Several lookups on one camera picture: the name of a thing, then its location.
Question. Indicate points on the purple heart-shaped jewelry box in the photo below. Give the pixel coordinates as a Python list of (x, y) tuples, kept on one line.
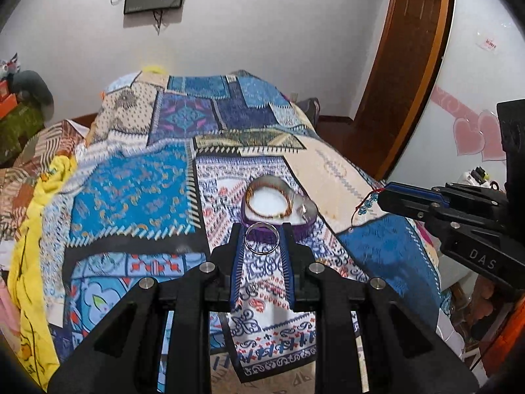
[(303, 215)]

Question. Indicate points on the grey plush toy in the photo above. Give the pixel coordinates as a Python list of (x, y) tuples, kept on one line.
[(35, 90)]

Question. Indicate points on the wooden door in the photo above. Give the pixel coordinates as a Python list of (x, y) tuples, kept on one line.
[(406, 74)]

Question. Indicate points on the orange box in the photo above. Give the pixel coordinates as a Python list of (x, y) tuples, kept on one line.
[(7, 96)]

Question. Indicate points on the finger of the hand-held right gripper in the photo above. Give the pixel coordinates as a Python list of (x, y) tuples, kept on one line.
[(471, 250), (414, 191)]

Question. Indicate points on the pink heart wall stickers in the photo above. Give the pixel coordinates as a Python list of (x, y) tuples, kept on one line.
[(471, 131)]

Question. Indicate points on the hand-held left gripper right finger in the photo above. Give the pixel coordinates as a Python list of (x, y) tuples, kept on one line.
[(287, 266)]

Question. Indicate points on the green box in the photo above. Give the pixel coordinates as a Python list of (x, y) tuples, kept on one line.
[(18, 129)]

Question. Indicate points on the silver bangle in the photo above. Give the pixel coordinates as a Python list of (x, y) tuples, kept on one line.
[(274, 247)]

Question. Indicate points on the red label wall sticker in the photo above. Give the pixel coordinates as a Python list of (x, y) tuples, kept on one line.
[(488, 44)]

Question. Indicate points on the blue patchwork printed blanket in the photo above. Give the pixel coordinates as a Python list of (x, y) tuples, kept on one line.
[(135, 188)]

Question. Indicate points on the yellow cloth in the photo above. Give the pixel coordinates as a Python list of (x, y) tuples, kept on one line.
[(28, 262)]

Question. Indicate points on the amber bangle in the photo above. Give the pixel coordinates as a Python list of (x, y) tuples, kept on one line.
[(248, 197)]

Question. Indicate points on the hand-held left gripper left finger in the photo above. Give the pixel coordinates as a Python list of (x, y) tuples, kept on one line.
[(238, 260)]

